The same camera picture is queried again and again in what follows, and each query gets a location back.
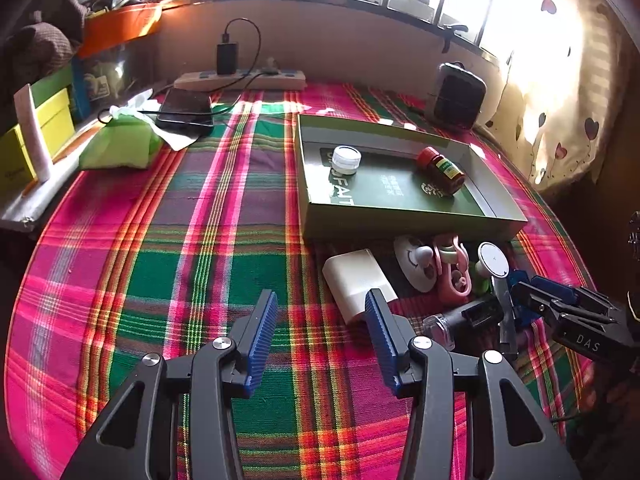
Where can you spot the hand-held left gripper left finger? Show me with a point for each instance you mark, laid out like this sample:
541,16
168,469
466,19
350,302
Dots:
260,340

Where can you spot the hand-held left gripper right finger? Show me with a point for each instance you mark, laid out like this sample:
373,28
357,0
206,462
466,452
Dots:
382,345

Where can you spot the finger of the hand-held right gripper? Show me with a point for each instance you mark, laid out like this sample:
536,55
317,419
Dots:
555,285
532,300

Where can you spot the white charger adapter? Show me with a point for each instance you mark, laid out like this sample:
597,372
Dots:
357,280

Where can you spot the black item clear cap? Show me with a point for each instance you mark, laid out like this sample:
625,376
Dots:
465,322

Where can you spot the white panda face toy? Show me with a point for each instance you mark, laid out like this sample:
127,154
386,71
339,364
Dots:
412,265

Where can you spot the green cardboard box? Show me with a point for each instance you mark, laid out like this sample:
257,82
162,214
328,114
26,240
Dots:
395,190

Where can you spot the small green item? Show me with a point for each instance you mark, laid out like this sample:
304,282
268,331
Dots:
482,285

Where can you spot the white round disc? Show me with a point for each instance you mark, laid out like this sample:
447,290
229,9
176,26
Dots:
492,260

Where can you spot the pink plastic clip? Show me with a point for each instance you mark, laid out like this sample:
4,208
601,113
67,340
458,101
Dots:
457,287

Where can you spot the plaid blanket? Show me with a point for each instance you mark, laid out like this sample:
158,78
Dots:
175,240

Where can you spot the brown bottle red cap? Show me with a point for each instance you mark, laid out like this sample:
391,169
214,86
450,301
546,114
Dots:
445,172

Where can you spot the small white jar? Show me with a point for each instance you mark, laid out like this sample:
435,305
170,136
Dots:
345,160

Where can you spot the cream heart print curtain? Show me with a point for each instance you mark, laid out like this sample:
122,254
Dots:
565,85

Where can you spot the small grey black heater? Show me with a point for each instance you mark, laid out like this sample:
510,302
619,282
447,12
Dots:
457,97

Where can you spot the white tissue paper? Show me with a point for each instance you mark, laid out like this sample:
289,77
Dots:
170,135

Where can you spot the green tissue pack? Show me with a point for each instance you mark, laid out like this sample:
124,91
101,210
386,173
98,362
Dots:
117,145

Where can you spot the black phone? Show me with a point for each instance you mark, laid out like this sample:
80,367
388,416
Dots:
185,107

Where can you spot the white board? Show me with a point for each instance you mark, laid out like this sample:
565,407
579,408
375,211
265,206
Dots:
45,195

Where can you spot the white power strip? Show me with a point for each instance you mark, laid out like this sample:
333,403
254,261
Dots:
280,80

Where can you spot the white plug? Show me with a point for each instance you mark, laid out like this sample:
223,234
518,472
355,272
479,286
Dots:
272,66

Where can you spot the black charger block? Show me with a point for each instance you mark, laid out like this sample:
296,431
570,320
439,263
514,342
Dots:
227,57

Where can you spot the clear storage container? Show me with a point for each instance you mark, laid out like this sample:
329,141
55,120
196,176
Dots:
120,75

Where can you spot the white tube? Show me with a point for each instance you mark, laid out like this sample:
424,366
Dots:
35,135

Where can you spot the orange bin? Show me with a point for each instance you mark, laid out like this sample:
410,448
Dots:
120,27

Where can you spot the brown cloth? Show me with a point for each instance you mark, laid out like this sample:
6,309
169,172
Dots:
40,50

